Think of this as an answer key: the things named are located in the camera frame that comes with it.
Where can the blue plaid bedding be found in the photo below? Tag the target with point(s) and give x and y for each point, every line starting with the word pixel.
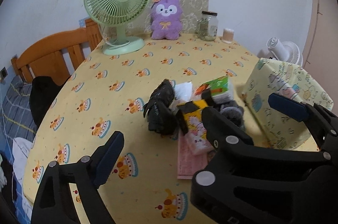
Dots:
pixel 18 107

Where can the purple plush toy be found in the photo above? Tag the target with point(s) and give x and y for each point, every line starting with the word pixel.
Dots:
pixel 165 21

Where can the grey cloth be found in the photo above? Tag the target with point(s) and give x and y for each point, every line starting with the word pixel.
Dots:
pixel 232 114

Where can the black plastic bag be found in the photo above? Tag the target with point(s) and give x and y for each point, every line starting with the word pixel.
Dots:
pixel 161 110

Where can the green tissue pack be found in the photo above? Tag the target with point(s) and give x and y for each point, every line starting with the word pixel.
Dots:
pixel 220 87

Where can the yellow cartoon tissue pack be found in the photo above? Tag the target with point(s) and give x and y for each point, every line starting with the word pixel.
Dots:
pixel 196 128

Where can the black garment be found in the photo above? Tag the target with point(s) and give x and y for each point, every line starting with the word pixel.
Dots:
pixel 45 99

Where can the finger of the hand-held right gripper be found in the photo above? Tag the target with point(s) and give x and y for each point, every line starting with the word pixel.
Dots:
pixel 219 126
pixel 287 107

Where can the pink towel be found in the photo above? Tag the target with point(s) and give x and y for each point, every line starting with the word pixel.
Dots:
pixel 188 163

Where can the cotton swab container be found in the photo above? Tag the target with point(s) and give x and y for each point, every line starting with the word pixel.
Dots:
pixel 227 36

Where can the beige patterned board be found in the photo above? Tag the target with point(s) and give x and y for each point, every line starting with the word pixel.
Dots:
pixel 192 2

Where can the wooden bed headboard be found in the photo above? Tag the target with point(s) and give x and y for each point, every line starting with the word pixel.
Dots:
pixel 50 52

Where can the yellow cartoon storage box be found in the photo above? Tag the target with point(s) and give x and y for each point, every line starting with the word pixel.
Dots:
pixel 280 97

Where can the white fan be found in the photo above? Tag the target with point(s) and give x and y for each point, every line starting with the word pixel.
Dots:
pixel 284 50

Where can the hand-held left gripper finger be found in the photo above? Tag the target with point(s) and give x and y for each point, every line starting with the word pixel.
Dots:
pixel 109 160

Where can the glass jar with dark lid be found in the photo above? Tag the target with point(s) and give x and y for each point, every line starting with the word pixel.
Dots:
pixel 207 27

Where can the yellow cake print tablecloth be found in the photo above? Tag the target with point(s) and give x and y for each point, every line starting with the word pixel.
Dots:
pixel 158 65

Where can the white bed cloth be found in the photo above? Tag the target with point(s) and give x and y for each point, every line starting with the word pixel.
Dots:
pixel 22 155

